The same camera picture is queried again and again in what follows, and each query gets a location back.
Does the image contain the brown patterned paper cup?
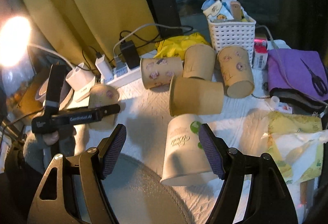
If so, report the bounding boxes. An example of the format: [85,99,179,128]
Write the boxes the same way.
[88,84,120,131]

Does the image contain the brown floral cup lying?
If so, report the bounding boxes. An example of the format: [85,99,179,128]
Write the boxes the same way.
[140,57,183,89]

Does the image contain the white paper cup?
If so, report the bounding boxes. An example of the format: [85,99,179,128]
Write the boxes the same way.
[161,114,216,186]

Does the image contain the plain brown cup lying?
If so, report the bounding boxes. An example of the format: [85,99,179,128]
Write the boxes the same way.
[169,76,224,117]

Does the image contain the brown cup back middle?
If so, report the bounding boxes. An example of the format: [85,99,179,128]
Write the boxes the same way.
[183,44,216,81]

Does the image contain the brown floral cup right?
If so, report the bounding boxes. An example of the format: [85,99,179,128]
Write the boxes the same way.
[217,45,255,99]

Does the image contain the purple bowl stack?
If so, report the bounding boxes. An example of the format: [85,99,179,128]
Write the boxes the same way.
[34,78,74,110]

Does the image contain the white USB charger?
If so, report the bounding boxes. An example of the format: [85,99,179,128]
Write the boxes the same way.
[95,54,114,83]

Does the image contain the white power strip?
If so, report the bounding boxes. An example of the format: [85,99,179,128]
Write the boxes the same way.
[100,63,141,89]

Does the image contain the white tablecloth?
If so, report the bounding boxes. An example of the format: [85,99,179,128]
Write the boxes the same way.
[69,39,319,224]

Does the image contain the round grey mat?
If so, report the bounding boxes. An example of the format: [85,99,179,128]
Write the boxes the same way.
[101,154,194,223]

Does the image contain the yellow tissue pack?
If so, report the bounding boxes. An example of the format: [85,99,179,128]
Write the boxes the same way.
[257,111,327,184]

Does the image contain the white desk lamp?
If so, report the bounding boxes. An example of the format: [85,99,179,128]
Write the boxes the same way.
[1,16,96,102]

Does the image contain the black power adapter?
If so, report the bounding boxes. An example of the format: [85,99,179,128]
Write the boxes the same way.
[120,40,140,70]

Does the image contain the yellow curtain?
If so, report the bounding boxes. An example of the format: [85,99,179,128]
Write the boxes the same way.
[23,0,157,64]

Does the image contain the yellow plastic bag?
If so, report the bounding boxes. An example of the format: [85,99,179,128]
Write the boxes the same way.
[154,32,210,60]

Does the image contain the black scissors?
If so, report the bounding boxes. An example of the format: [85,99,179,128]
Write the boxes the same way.
[301,59,327,96]

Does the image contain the purple cloth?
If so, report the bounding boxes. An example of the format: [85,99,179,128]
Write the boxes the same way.
[267,49,327,101]

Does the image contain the pink white small box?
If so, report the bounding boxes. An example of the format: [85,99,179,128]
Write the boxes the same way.
[252,37,268,70]

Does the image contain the white plastic basket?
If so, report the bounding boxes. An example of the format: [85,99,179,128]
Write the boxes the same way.
[207,17,256,63]

